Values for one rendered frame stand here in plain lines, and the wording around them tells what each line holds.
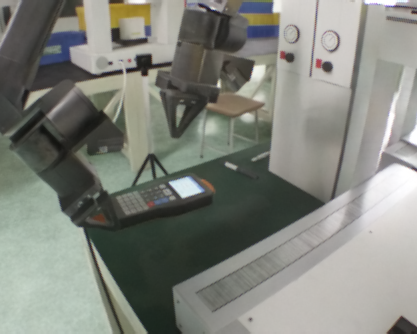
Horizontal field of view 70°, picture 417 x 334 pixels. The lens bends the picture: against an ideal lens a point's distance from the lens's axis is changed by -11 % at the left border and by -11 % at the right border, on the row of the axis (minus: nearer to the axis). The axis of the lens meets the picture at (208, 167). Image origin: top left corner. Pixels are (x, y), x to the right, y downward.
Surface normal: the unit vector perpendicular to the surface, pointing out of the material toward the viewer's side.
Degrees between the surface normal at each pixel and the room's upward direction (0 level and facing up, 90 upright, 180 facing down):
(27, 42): 65
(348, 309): 0
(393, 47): 90
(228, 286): 0
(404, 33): 90
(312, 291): 0
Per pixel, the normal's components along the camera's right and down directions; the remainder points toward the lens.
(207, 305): 0.00, -0.88
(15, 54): 0.48, -0.08
